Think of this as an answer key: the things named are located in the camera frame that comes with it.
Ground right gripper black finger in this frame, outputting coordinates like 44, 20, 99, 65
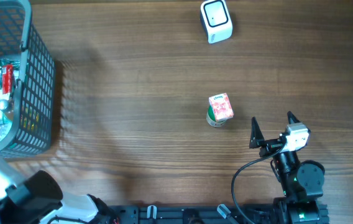
249, 117, 265, 149
287, 111, 300, 124

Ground red tissue pack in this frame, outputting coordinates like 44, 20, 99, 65
209, 93, 234, 121

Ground green lid jar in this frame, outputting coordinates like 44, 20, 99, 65
206, 106, 226, 128

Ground yellow oil bottle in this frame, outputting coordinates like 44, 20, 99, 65
0, 100, 14, 122

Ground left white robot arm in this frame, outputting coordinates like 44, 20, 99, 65
0, 156, 121, 224

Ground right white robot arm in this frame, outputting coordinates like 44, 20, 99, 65
246, 111, 330, 224

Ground white barcode scanner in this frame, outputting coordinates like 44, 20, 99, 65
200, 0, 233, 44

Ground grey plastic mesh basket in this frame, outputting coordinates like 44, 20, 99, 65
0, 0, 56, 158

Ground right black camera cable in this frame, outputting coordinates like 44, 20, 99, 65
231, 142, 287, 224

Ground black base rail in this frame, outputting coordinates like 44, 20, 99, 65
111, 203, 330, 224

